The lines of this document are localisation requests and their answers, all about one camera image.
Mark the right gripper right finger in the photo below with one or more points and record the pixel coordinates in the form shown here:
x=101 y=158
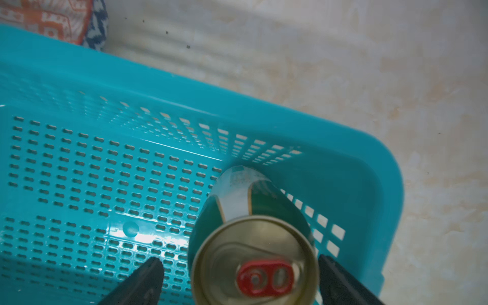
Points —
x=338 y=286

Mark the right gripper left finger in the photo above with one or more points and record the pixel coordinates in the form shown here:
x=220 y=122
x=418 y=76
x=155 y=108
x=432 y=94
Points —
x=143 y=286

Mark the brown gold drink can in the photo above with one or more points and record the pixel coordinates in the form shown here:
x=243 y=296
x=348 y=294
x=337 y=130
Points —
x=251 y=245

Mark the teal plastic basket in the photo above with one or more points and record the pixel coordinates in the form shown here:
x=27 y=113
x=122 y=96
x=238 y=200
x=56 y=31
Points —
x=106 y=163

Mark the red patterned bowl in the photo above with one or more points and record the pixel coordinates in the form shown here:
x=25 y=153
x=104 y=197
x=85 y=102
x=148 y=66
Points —
x=81 y=22

